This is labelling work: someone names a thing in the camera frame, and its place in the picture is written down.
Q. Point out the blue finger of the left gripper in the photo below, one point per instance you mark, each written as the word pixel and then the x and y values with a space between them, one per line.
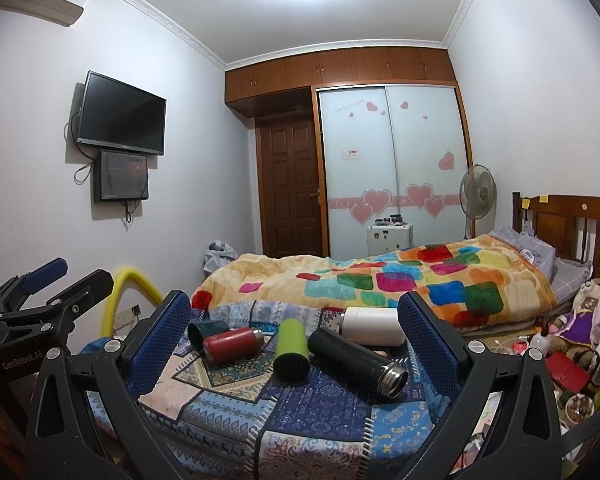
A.
pixel 44 276

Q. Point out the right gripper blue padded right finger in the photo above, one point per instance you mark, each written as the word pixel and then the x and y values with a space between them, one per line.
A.
pixel 436 344

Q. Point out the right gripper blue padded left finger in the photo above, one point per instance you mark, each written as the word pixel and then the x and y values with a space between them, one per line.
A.
pixel 149 346

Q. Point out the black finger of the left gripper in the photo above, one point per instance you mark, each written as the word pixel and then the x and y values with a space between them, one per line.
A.
pixel 82 295

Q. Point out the red steel thermos cup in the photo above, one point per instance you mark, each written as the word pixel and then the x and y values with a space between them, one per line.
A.
pixel 233 345

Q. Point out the dark green cup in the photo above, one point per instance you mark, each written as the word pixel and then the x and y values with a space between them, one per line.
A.
pixel 199 331

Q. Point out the lime green cup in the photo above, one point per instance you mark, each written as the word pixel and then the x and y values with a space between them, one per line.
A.
pixel 291 363

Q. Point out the white thermos bottle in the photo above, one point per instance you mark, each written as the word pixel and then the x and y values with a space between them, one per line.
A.
pixel 375 327

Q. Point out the black thermos bottle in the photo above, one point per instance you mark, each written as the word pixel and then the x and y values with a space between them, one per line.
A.
pixel 358 368

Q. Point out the colourful patchwork blanket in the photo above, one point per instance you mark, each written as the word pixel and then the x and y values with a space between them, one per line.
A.
pixel 470 284

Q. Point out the grey clothes pile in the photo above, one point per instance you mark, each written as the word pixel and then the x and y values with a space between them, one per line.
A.
pixel 217 255

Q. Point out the white bedside appliance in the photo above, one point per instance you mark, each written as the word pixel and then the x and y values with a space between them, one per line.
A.
pixel 389 234

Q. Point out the red box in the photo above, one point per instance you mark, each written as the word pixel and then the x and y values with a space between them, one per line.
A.
pixel 565 373

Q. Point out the grey pillow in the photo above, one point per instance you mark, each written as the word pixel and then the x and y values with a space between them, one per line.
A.
pixel 565 276

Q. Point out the standing electric fan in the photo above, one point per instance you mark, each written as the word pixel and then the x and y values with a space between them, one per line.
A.
pixel 477 196

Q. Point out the brown wooden door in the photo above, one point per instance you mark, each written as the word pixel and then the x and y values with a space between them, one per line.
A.
pixel 289 194

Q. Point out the wooden headboard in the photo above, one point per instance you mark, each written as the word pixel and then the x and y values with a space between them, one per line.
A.
pixel 570 223

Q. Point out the sliding wardrobe with hearts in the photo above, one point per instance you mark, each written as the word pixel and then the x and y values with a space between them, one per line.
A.
pixel 396 149

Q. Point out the overhead wooden cabinets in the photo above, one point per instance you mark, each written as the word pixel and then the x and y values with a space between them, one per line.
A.
pixel 284 85

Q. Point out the small wall monitor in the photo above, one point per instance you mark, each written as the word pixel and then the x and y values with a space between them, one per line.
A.
pixel 120 177

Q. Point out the wall mounted black television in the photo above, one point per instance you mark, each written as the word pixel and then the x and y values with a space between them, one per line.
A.
pixel 116 115

